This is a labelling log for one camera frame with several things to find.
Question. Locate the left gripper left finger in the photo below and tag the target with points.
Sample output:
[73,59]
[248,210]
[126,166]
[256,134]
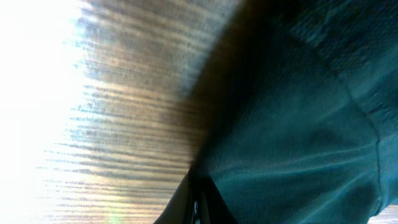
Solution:
[180,208]

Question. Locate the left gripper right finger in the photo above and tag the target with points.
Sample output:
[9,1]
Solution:
[212,208]

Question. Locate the black t-shirt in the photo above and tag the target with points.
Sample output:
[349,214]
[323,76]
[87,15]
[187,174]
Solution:
[309,133]

